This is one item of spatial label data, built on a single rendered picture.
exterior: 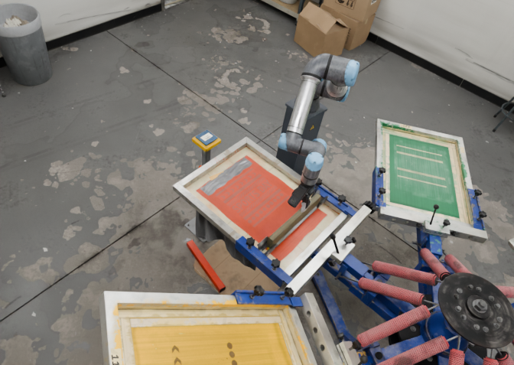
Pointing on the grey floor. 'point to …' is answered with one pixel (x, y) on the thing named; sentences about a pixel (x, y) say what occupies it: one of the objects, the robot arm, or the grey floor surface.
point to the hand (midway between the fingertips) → (297, 208)
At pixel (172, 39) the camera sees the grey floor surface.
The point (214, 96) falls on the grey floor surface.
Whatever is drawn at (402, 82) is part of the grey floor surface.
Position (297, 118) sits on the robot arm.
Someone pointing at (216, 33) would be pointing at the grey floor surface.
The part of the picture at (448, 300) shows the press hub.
